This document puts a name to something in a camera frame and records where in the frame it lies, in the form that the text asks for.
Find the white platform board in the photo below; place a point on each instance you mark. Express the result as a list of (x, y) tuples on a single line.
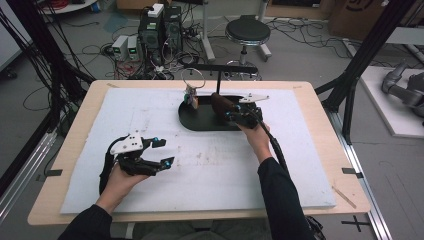
[(390, 113)]

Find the black round stool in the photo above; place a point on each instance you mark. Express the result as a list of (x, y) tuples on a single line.
[(248, 30)]

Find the white box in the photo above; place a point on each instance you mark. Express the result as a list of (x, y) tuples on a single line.
[(155, 10)]

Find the brown pouch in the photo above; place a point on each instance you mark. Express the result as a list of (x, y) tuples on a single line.
[(220, 103)]

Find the black tape cross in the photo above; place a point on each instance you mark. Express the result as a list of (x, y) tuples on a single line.
[(356, 222)]

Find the white foam mat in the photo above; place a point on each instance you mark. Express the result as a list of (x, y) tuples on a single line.
[(216, 173)]

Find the cardboard box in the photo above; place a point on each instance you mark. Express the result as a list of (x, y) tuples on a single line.
[(353, 20)]

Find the person's left hand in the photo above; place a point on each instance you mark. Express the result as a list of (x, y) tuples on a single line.
[(120, 186)]

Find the white panel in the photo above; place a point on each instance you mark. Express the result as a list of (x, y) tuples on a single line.
[(8, 36)]

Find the grey desk leg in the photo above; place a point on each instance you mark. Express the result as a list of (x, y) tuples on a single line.
[(206, 33), (264, 40)]

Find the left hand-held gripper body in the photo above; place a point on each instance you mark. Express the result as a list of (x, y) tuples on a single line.
[(128, 145)]

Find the grey power supply unit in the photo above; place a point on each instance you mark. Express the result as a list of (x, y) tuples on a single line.
[(119, 46), (132, 46)]

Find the person's right hand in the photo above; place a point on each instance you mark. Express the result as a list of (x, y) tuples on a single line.
[(256, 140)]

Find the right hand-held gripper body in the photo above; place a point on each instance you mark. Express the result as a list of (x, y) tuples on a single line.
[(248, 118)]

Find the black computer tower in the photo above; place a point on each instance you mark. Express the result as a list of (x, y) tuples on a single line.
[(172, 28), (150, 36)]

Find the black key holder with tray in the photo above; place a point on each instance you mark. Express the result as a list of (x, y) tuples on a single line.
[(203, 120)]

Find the black tape piece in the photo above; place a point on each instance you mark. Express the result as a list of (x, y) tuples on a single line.
[(53, 172), (351, 171)]

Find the aluminium rail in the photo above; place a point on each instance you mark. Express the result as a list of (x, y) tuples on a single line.
[(26, 166), (370, 200)]

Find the white round table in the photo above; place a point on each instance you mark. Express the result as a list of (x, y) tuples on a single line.
[(70, 7)]

